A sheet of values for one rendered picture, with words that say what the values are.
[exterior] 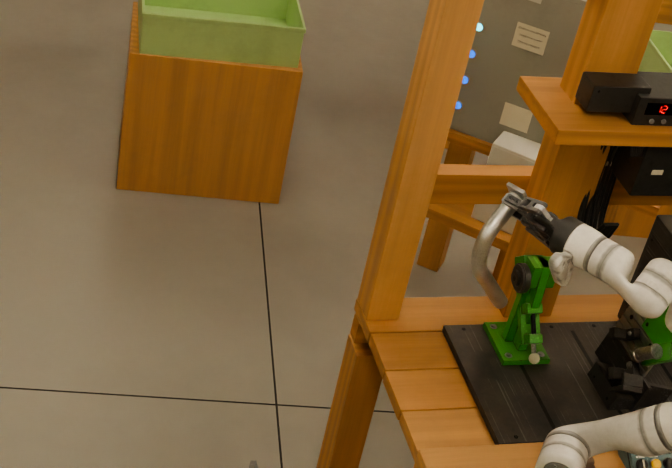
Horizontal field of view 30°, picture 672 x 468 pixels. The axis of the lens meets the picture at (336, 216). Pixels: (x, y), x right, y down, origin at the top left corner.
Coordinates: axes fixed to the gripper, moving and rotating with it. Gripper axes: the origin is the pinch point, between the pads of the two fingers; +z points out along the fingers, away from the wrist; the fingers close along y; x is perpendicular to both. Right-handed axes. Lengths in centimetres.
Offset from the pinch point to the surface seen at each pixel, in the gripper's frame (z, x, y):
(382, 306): 51, 13, -77
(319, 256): 160, -19, -206
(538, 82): 40, -48, -45
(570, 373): 8, -5, -96
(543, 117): 31, -38, -41
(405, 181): 50, -8, -44
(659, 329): -7, -23, -84
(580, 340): 14, -16, -103
